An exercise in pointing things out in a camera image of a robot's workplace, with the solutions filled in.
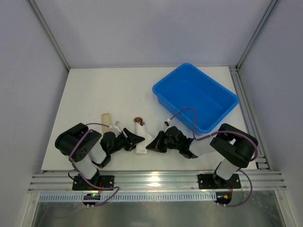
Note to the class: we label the copper spoon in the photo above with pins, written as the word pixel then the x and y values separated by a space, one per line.
pixel 139 121

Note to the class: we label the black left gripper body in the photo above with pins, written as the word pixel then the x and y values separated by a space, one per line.
pixel 125 139

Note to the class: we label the aluminium frame post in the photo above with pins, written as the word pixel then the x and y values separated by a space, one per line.
pixel 44 25
pixel 269 11

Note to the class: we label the aluminium front rail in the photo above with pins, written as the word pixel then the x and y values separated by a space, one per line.
pixel 154 181

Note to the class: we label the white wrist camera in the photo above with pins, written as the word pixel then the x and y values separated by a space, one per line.
pixel 116 126
pixel 167 123

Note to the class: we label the blue plastic bin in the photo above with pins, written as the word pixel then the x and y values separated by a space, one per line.
pixel 197 100

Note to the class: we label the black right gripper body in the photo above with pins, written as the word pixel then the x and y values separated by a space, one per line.
pixel 164 140

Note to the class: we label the beige utensil holder case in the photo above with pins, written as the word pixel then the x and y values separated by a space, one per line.
pixel 106 120

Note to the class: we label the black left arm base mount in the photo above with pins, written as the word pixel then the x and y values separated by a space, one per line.
pixel 100 181

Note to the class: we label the aluminium frame post left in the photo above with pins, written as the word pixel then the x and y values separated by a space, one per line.
pixel 44 25

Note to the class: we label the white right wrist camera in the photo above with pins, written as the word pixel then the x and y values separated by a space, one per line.
pixel 167 123

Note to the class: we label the white slotted cable duct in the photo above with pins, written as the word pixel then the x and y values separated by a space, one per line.
pixel 129 196

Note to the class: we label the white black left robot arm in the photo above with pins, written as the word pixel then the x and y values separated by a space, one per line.
pixel 89 147

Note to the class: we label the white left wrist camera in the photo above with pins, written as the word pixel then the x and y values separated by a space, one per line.
pixel 116 126

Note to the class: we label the aluminium frame post right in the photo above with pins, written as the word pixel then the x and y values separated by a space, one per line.
pixel 269 11

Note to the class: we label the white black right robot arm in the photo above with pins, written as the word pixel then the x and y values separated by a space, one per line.
pixel 237 147

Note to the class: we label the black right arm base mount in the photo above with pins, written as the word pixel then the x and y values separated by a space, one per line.
pixel 212 181

